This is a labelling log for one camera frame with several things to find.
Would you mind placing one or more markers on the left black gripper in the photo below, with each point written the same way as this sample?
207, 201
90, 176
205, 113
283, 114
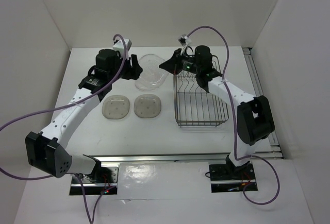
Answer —
132, 72

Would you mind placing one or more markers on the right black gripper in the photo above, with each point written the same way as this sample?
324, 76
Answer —
174, 65

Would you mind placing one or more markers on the clear plate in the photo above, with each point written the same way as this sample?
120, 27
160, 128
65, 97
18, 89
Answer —
147, 85
150, 65

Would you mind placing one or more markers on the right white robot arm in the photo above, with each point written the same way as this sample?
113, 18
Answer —
252, 116

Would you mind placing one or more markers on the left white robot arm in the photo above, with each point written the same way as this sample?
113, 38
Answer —
46, 149

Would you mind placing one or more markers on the smoky plate front right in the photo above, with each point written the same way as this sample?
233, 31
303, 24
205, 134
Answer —
147, 106

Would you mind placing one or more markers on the smoky plate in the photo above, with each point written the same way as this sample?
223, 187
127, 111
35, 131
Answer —
147, 106
116, 107

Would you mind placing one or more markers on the smoky plate front left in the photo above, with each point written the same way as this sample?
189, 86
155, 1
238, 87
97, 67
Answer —
116, 107

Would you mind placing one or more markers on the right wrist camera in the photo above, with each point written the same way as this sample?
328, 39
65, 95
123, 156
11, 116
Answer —
185, 41

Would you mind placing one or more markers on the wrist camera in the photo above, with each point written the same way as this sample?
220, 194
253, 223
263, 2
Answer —
122, 46
185, 41

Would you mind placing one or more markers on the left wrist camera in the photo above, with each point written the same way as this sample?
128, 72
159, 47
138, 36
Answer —
122, 46

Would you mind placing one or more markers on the metal wire dish rack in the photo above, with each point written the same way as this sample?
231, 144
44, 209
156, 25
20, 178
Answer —
193, 106

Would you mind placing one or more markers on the aluminium rail front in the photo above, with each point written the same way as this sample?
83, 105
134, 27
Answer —
142, 158

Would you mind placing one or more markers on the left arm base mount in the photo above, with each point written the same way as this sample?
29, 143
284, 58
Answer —
93, 187

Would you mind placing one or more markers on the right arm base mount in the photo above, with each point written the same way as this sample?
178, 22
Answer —
227, 177

